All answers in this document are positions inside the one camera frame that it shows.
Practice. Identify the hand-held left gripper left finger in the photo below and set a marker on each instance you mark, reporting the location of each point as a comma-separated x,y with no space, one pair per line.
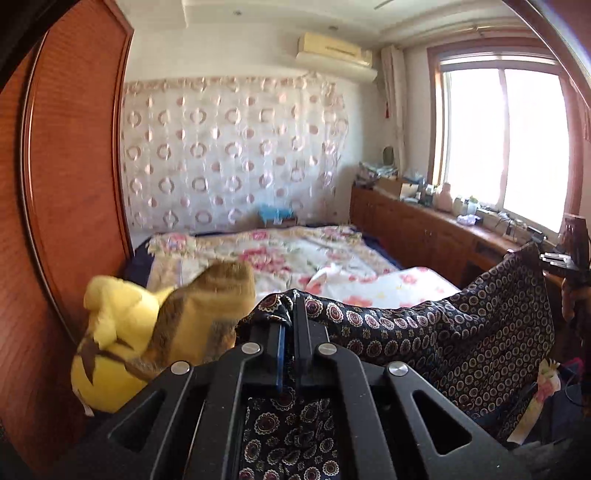
279,364

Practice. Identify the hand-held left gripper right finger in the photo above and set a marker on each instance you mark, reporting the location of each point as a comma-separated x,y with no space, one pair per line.
302,360

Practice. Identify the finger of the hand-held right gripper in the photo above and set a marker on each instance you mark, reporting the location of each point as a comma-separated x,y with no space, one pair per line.
551,258

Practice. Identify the dark circle-patterned shirt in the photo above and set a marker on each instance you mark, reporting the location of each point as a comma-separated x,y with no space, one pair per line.
415,332

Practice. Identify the person's right hand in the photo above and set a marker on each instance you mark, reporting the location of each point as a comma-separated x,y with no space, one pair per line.
569,300

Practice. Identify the white pouch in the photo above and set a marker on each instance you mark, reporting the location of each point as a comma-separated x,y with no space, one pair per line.
467,219

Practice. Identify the green-capped bottle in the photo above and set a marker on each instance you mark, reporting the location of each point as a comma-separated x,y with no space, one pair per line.
472,206

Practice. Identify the brown mustard cushion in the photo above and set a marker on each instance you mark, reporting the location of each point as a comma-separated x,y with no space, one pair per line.
203,295

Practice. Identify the white bottle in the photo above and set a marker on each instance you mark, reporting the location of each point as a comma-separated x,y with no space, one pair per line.
458,206

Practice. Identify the floral blanket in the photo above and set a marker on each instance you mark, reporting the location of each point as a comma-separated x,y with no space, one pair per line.
277,249

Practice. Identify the wooden-framed window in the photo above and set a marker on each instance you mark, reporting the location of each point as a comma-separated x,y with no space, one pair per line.
498,138

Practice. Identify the yellow floral cloth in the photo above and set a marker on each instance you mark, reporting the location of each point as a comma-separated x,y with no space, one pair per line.
540,397

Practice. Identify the low wooden cabinet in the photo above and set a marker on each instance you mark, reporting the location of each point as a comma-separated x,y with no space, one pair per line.
415,230

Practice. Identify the blue tissue box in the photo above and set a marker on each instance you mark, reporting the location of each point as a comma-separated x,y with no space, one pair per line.
277,214

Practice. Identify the yellow plush toy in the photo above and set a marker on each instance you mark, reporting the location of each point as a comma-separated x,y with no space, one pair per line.
111,323

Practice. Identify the cardboard box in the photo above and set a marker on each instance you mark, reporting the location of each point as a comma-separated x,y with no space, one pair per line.
392,187

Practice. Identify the oval hand fan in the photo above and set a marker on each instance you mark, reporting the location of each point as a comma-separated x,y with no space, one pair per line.
388,154

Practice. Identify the stack of folded cloths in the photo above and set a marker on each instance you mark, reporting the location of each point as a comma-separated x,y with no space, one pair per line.
376,171

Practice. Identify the sheer circle-patterned curtain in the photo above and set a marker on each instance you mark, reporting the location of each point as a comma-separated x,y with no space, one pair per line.
221,157

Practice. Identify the beige tied window curtain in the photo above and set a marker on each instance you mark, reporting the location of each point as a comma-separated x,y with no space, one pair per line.
392,106

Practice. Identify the wooden headboard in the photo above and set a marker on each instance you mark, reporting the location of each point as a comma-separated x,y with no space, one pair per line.
69,184

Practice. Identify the beige wall air conditioner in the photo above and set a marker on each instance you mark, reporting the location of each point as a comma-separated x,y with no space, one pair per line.
332,46

